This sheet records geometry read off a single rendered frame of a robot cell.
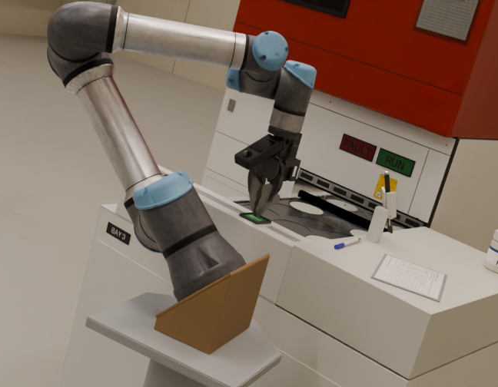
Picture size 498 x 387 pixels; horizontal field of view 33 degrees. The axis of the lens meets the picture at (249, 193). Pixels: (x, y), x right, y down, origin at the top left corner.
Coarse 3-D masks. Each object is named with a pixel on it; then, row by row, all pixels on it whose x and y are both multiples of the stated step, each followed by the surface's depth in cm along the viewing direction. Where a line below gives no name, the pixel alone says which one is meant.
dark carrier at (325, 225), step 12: (240, 204) 230; (276, 204) 241; (288, 204) 244; (312, 204) 252; (264, 216) 226; (276, 216) 229; (288, 216) 232; (300, 216) 236; (312, 216) 239; (324, 216) 243; (336, 216) 246; (288, 228) 221; (300, 228) 224; (312, 228) 227; (324, 228) 230; (336, 228) 233; (348, 228) 237; (360, 228) 240
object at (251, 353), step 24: (120, 312) 164; (144, 312) 167; (120, 336) 155; (144, 336) 156; (168, 336) 159; (240, 336) 168; (264, 336) 171; (168, 360) 151; (192, 360) 152; (216, 360) 155; (240, 360) 158; (264, 360) 160; (144, 384) 167; (168, 384) 162; (192, 384) 161; (216, 384) 148; (240, 384) 149
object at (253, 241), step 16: (208, 192) 210; (208, 208) 201; (224, 208) 200; (240, 208) 204; (224, 224) 198; (240, 224) 195; (256, 224) 194; (272, 224) 198; (240, 240) 195; (256, 240) 192; (272, 240) 189; (288, 240) 189; (304, 240) 192; (256, 256) 192; (272, 256) 189; (288, 256) 187; (272, 272) 190; (272, 288) 190
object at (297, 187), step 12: (300, 180) 259; (300, 192) 260; (312, 192) 256; (324, 192) 253; (336, 204) 251; (348, 204) 248; (360, 216) 246; (372, 216) 244; (396, 228) 239; (408, 228) 237
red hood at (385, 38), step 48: (288, 0) 254; (336, 0) 244; (384, 0) 235; (432, 0) 225; (480, 0) 217; (288, 48) 255; (336, 48) 245; (384, 48) 235; (432, 48) 226; (480, 48) 220; (336, 96) 246; (384, 96) 236; (432, 96) 227; (480, 96) 230
